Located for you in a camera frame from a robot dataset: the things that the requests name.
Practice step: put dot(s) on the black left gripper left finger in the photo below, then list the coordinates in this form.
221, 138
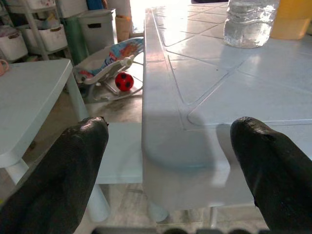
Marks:
56, 175

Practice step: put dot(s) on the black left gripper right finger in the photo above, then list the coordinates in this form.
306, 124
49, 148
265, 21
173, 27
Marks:
275, 175

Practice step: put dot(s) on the low white stool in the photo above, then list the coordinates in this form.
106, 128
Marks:
122, 156

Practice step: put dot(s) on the small white table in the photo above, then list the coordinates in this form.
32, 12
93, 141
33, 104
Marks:
29, 97

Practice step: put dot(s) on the large white plastic table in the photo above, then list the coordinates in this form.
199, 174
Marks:
219, 97

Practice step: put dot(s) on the red ball black spots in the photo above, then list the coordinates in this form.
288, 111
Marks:
124, 82

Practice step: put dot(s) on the pink cup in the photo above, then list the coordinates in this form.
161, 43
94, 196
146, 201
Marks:
3, 68

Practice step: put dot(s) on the colourful baby bouncer seat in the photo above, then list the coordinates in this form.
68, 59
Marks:
109, 61

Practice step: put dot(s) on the green cylindrical bin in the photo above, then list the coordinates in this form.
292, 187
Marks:
75, 41

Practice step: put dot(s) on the white storage basket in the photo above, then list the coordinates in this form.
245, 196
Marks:
34, 5
12, 46
48, 37

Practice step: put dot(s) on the white shelf rack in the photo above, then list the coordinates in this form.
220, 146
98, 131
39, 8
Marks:
34, 31

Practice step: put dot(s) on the grey lidded storage bin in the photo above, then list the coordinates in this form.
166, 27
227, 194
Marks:
97, 31

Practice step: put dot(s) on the clear water bottle blue label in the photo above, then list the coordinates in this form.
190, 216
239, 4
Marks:
248, 26

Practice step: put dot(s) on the yellow orange juice bottle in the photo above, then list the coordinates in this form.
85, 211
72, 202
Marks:
290, 22

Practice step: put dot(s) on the tan woven basket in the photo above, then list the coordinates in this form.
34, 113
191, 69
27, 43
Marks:
123, 29

